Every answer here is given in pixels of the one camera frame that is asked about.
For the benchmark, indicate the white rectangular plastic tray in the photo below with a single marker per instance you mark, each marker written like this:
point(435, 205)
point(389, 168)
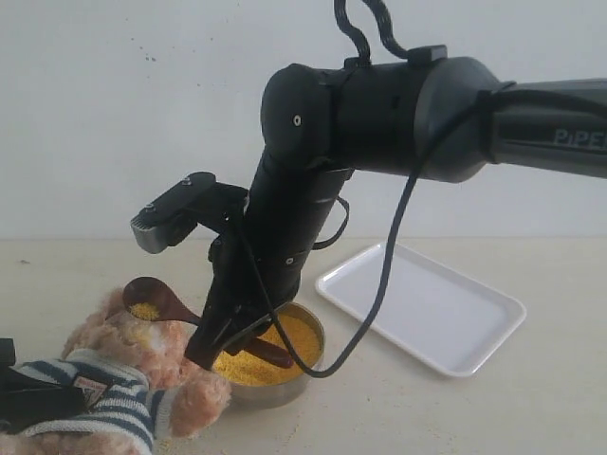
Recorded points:
point(445, 319)

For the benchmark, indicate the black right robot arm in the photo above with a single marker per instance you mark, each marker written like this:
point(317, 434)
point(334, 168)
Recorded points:
point(441, 121)

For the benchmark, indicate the steel bowl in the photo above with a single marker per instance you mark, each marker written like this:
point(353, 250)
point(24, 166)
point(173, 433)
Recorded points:
point(274, 396)

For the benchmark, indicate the dark brown wooden spoon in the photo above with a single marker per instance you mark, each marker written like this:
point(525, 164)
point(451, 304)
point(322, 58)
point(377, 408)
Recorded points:
point(149, 298)

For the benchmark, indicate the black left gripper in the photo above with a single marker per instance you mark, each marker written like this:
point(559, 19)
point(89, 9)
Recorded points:
point(26, 400)

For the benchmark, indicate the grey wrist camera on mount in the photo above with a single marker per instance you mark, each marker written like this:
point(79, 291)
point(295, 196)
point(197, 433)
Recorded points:
point(198, 199)

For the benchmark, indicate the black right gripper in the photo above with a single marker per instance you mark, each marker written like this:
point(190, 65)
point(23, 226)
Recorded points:
point(244, 289)

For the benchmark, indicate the yellow millet grains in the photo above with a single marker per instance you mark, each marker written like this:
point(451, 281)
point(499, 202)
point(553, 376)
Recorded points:
point(249, 370)

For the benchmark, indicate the beige teddy bear striped sweater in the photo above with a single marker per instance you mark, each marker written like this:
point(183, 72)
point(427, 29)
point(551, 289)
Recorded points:
point(138, 386)

